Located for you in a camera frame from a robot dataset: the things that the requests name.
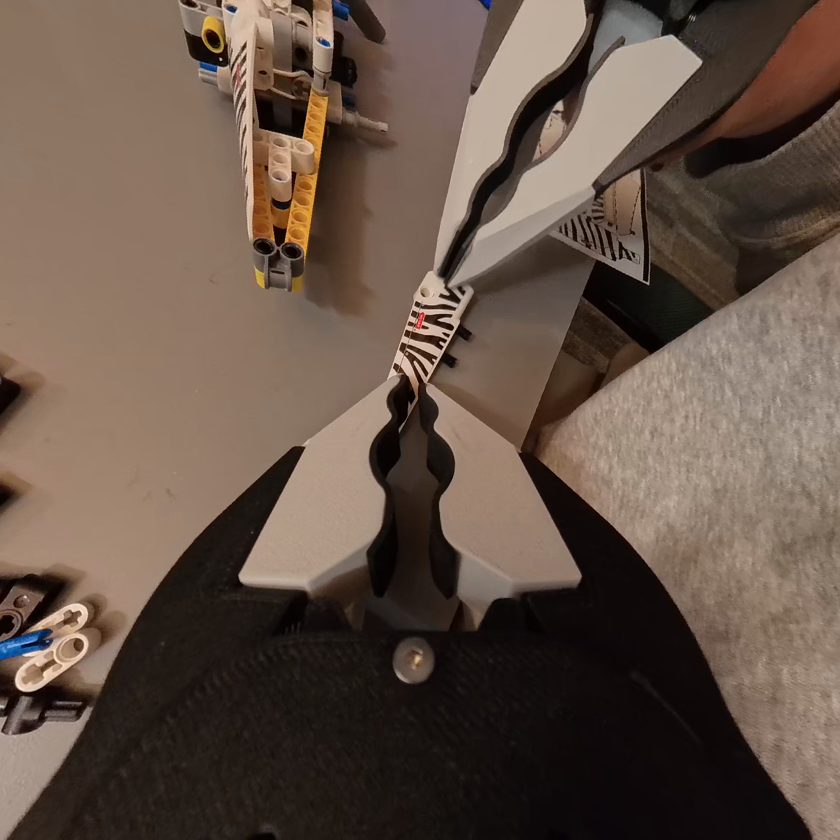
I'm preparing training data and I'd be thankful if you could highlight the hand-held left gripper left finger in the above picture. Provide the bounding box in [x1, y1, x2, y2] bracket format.
[238, 379, 419, 601]

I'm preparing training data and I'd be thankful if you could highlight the zebra sticker sheet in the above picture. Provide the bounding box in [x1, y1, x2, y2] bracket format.
[535, 98, 652, 284]

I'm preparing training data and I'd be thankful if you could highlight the person's right forearm grey sleeve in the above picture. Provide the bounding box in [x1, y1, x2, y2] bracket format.
[682, 98, 840, 296]

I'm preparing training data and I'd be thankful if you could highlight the person's right hand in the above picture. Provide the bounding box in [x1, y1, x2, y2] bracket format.
[718, 0, 840, 140]

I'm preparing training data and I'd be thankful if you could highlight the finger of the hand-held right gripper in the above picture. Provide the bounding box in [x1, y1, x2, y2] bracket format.
[435, 0, 596, 280]
[451, 35, 704, 291]

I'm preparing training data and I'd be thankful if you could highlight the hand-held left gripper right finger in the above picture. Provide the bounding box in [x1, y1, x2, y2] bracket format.
[417, 382, 583, 621]

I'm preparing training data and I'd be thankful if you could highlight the lego helicopter model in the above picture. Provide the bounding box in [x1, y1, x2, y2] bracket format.
[178, 0, 389, 294]

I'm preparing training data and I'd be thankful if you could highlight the pile of loose lego pieces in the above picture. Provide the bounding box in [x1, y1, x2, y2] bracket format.
[0, 574, 104, 735]

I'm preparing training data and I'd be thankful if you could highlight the zebra striped lego panel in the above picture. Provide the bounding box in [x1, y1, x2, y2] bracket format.
[387, 271, 475, 401]

